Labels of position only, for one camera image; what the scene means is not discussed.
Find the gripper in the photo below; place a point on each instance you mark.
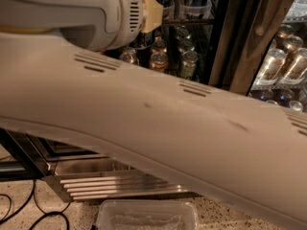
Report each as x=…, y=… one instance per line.
x=130, y=16

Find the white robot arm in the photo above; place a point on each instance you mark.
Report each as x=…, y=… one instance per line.
x=57, y=83

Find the dark red-blue can top shelf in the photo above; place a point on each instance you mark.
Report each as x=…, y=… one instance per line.
x=194, y=9

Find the front white-green soda can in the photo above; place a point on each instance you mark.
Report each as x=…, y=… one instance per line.
x=129, y=58

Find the front gold soda can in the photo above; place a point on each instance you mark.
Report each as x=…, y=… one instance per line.
x=159, y=62

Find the front green soda can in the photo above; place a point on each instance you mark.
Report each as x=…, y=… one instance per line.
x=188, y=64

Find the clear plastic bin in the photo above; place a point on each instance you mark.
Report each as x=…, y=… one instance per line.
x=137, y=214

